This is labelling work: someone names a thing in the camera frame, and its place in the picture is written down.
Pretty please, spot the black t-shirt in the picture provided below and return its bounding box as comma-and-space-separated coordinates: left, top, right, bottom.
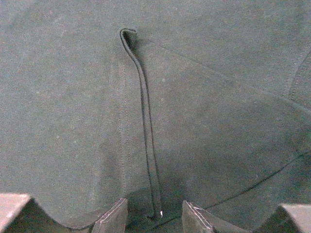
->
0, 0, 311, 233

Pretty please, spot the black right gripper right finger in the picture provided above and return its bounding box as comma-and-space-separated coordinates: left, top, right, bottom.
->
182, 201, 311, 233

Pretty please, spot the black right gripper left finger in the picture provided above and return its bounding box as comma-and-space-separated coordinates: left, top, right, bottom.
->
0, 193, 128, 233

